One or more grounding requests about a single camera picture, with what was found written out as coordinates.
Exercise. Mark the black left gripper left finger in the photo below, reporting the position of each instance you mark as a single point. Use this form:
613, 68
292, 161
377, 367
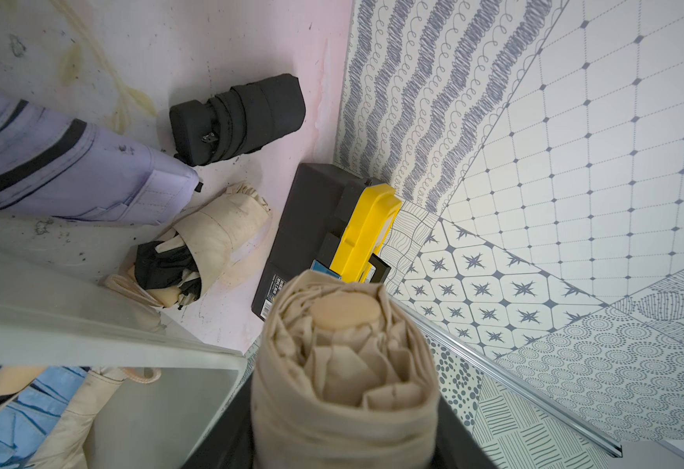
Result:
229, 444

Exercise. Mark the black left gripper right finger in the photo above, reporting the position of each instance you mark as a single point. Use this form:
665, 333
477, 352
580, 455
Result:
455, 447

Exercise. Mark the beige umbrella cover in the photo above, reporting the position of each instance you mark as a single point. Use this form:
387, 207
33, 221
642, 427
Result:
64, 447

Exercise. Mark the white plastic storage box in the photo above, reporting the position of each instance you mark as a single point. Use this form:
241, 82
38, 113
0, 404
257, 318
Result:
48, 317

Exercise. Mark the beige umbrella right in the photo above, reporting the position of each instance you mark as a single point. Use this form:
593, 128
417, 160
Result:
181, 265

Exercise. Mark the yellow black tool box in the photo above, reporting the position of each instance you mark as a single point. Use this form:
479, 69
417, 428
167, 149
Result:
334, 223

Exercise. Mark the black folded umbrella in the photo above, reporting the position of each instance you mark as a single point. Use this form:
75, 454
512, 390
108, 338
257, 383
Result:
239, 121

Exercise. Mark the lavender folded umbrella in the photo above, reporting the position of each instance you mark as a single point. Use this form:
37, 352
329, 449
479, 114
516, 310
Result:
53, 164

